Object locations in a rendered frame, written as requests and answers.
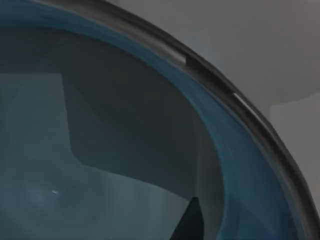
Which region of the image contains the blue bowl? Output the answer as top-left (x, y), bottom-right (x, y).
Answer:
top-left (0, 0), bottom-right (320, 240)

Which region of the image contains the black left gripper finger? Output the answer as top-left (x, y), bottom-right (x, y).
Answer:
top-left (168, 196), bottom-right (205, 240)

